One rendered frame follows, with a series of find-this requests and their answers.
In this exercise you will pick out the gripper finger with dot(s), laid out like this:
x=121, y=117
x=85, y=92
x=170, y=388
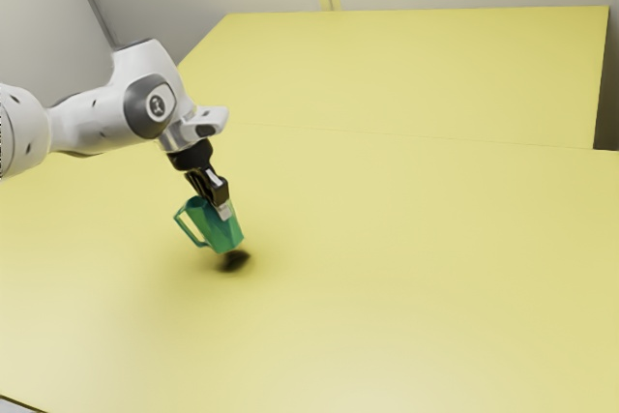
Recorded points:
x=218, y=193
x=196, y=185

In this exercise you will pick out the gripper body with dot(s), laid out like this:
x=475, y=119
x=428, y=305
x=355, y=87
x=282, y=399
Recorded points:
x=193, y=156

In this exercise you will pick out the teal faceted mug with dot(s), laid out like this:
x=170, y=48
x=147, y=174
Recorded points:
x=220, y=229

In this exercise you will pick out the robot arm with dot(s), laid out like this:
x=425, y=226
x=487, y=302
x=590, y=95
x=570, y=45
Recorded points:
x=97, y=113

